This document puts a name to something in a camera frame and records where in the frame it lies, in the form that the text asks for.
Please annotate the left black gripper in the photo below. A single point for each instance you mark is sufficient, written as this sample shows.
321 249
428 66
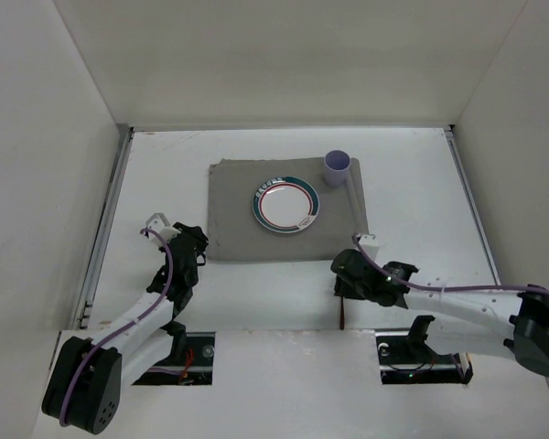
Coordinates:
192 238

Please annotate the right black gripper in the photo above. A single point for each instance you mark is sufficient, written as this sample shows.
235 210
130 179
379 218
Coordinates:
348 270

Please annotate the grey cloth placemat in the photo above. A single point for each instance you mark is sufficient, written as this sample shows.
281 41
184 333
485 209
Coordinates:
236 236

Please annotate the brown wooden spoon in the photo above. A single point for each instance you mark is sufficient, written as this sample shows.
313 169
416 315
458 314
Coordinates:
342 318

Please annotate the white plate green red rim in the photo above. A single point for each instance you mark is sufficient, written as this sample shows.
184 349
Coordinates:
285 205

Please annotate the lilac plastic cup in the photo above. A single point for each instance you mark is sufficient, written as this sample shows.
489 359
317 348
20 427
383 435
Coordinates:
337 166

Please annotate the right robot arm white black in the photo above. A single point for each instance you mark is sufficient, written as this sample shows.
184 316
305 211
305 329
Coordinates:
513 326

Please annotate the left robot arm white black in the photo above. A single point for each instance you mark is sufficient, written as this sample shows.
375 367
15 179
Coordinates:
90 374

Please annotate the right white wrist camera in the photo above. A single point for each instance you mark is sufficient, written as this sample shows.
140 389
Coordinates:
367 244

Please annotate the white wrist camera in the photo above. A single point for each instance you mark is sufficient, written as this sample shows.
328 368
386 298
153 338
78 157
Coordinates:
158 229
367 244

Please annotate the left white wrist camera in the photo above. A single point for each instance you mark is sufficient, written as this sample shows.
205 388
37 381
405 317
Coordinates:
158 229

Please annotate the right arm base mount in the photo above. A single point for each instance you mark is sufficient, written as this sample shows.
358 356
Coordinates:
406 359

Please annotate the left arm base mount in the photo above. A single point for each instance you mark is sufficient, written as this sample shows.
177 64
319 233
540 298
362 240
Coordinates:
189 363

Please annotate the left aluminium frame rail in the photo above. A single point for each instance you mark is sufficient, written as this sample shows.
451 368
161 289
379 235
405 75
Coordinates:
81 311

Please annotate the aluminium frame rail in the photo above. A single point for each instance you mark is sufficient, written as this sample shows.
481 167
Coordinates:
81 311
453 148

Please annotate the right aluminium frame rail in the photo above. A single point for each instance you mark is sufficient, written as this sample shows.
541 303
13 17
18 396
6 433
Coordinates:
453 148

